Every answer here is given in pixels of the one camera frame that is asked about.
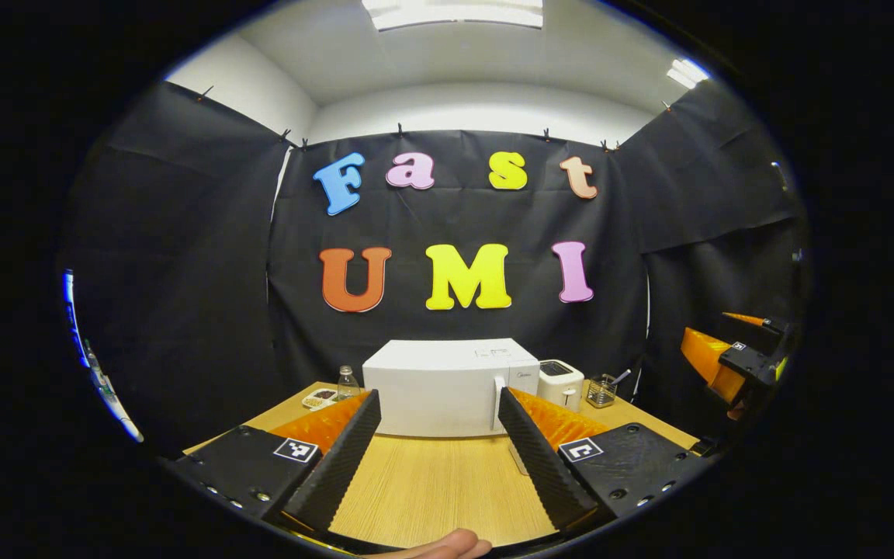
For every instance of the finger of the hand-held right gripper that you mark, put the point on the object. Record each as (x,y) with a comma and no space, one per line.
(707,357)
(746,318)

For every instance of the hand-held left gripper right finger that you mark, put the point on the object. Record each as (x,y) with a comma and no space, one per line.
(540,458)

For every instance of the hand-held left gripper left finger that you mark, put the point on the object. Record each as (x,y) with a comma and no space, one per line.
(338,466)

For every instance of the white microwave oven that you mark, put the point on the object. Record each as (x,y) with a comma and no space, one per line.
(447,388)

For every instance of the white dish with snacks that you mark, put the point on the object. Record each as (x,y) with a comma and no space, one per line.
(319,398)

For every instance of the white toaster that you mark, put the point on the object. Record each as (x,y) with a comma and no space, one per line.
(561,384)

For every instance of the clear plastic bottle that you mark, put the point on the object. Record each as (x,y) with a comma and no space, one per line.
(348,386)

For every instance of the clear glass cup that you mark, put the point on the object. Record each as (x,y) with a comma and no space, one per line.
(601,394)

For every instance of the small ceiling light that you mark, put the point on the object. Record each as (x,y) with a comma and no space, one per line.
(686,72)

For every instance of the black backdrop cloth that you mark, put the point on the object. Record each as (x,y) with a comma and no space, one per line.
(455,210)

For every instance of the long ceiling light panel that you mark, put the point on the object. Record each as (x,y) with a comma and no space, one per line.
(455,12)

